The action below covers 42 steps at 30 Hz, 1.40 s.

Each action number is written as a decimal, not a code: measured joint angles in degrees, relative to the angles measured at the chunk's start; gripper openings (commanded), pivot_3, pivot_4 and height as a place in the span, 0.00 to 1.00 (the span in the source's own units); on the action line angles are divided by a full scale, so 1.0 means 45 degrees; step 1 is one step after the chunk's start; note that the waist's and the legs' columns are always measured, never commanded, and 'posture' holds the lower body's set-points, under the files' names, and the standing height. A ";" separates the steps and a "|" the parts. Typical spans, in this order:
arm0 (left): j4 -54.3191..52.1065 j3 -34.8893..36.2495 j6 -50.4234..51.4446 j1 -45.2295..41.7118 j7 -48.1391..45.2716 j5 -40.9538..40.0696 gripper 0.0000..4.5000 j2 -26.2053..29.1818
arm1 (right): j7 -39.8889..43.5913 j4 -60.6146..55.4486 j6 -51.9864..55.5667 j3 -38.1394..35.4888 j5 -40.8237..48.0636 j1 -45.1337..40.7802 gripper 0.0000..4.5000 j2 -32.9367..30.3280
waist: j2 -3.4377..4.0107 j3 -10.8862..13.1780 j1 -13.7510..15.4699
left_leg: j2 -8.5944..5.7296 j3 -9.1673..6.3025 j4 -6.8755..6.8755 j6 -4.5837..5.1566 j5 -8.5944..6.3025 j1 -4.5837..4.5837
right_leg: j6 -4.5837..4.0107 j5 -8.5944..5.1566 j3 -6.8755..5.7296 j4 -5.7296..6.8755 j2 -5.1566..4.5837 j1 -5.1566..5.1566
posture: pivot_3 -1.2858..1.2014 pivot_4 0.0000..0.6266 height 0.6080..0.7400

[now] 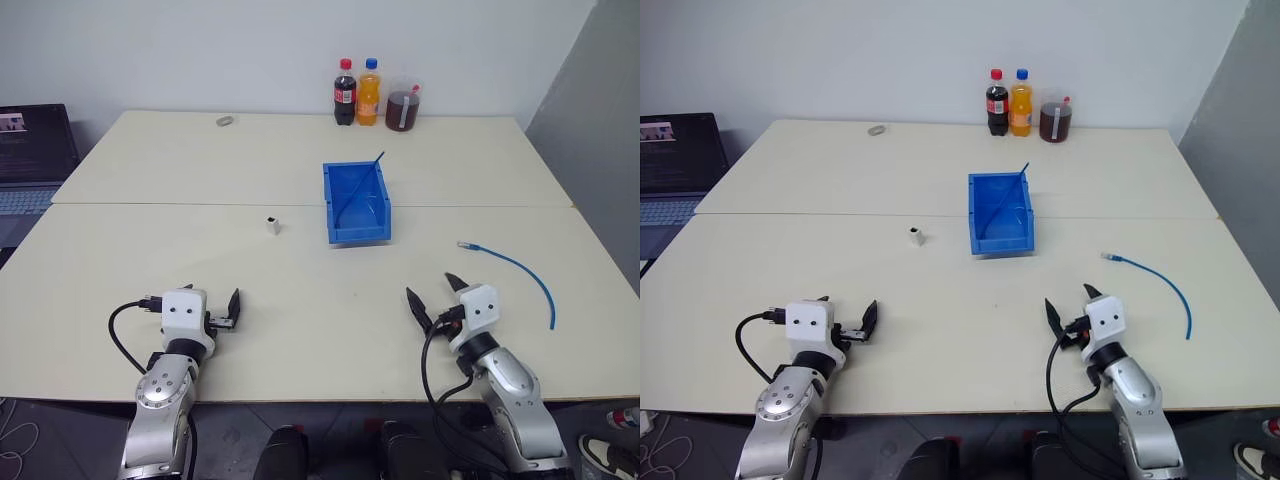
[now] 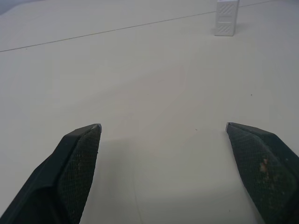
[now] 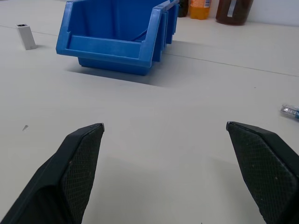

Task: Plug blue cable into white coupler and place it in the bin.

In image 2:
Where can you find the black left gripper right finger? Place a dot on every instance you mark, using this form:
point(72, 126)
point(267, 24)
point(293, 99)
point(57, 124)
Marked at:
point(264, 168)

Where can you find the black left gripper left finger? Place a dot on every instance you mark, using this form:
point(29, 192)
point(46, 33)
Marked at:
point(60, 177)

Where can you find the white ribbed block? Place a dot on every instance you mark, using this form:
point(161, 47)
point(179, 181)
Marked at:
point(226, 18)

